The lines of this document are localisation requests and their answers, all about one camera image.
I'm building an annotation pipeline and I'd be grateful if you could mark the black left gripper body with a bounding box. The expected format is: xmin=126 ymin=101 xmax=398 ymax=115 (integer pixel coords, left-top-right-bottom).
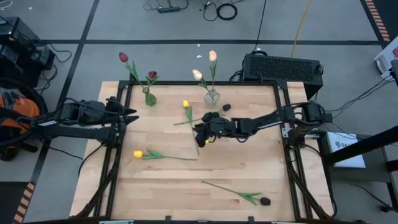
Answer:
xmin=104 ymin=104 xmax=124 ymax=126

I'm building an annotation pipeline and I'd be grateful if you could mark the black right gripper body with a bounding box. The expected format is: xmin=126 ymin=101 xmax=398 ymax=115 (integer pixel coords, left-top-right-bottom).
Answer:
xmin=208 ymin=118 xmax=238 ymax=139

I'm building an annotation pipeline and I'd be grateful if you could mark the dark purple artificial tulip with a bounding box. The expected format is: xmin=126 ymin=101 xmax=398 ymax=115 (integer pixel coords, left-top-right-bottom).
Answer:
xmin=173 ymin=103 xmax=232 ymax=126
xmin=201 ymin=180 xmax=272 ymax=207

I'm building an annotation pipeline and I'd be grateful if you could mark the yellow artificial tulip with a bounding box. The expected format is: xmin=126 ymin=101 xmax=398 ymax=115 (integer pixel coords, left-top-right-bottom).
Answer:
xmin=182 ymin=100 xmax=200 ymax=156
xmin=133 ymin=149 xmax=198 ymax=162

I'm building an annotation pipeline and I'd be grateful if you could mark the cream white artificial tulip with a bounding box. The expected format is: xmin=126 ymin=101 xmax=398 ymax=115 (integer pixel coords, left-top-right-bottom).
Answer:
xmin=192 ymin=68 xmax=212 ymax=94

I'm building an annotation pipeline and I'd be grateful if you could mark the red artificial tulip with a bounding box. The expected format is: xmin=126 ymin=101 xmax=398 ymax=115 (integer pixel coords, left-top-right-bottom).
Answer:
xmin=145 ymin=70 xmax=160 ymax=94
xmin=118 ymin=52 xmax=147 ymax=91

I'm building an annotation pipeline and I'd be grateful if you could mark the peach artificial tulip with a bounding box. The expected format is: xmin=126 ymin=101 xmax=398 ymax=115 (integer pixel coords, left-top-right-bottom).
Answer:
xmin=208 ymin=50 xmax=218 ymax=94

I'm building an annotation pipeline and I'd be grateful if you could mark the clear glass vase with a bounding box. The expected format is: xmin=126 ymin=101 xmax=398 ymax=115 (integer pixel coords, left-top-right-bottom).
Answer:
xmin=203 ymin=88 xmax=221 ymax=106

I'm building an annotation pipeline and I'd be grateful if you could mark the green glass vase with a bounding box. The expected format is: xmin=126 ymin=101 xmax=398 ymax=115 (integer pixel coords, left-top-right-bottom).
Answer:
xmin=142 ymin=87 xmax=157 ymax=107

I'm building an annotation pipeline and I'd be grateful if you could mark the black computer case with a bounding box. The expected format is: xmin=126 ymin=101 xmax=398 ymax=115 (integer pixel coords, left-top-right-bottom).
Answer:
xmin=241 ymin=53 xmax=324 ymax=100

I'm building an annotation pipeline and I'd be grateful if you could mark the orange and black vacuum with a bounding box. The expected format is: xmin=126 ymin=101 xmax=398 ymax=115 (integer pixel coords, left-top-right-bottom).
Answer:
xmin=0 ymin=77 xmax=49 ymax=162

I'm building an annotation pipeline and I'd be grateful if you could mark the black power strip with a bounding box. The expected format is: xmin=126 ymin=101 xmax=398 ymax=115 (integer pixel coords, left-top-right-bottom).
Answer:
xmin=157 ymin=6 xmax=182 ymax=14

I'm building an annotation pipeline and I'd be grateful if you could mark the black equipment stack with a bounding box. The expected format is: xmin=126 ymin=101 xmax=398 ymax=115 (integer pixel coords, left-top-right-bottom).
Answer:
xmin=0 ymin=17 xmax=56 ymax=88

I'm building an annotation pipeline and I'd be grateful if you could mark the white printed booklet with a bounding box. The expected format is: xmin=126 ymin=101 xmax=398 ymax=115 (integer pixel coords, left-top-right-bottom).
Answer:
xmin=328 ymin=131 xmax=367 ymax=169

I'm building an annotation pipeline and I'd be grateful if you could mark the black side cart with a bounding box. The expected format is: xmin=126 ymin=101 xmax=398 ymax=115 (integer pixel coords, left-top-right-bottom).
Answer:
xmin=320 ymin=124 xmax=398 ymax=212

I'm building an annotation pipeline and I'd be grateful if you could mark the white box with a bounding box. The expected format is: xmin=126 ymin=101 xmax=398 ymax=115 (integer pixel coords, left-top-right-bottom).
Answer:
xmin=374 ymin=35 xmax=398 ymax=80

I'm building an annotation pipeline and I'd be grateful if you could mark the black metal table frame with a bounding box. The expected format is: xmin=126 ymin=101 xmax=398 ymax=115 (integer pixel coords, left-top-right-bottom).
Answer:
xmin=74 ymin=70 xmax=336 ymax=223

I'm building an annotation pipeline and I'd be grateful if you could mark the black hanging cable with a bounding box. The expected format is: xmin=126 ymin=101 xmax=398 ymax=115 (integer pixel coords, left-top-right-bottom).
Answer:
xmin=254 ymin=0 xmax=267 ymax=52

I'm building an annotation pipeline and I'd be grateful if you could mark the coiled black cable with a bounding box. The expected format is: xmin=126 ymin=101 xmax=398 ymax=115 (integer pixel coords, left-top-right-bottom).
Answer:
xmin=216 ymin=2 xmax=238 ymax=21

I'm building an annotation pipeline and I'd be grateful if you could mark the yellow hanging cable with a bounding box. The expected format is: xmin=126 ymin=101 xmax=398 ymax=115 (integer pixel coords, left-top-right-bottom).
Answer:
xmin=290 ymin=0 xmax=313 ymax=58

